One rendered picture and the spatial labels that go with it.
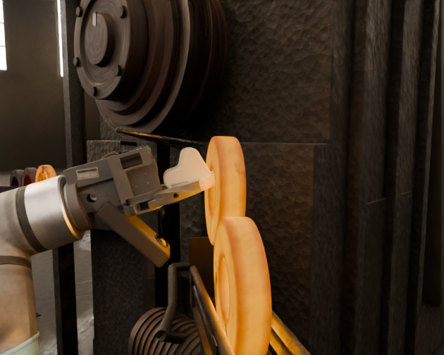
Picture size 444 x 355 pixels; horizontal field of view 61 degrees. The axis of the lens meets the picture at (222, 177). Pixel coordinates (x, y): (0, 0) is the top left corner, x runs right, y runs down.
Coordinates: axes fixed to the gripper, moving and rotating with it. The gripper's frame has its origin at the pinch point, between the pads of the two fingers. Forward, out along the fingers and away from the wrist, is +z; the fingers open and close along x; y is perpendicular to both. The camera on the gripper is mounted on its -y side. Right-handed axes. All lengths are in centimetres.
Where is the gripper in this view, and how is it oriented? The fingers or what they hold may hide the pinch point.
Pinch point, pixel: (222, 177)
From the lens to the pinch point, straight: 53.0
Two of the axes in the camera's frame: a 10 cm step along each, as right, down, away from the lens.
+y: -2.7, -9.5, -1.5
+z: 9.5, -2.9, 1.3
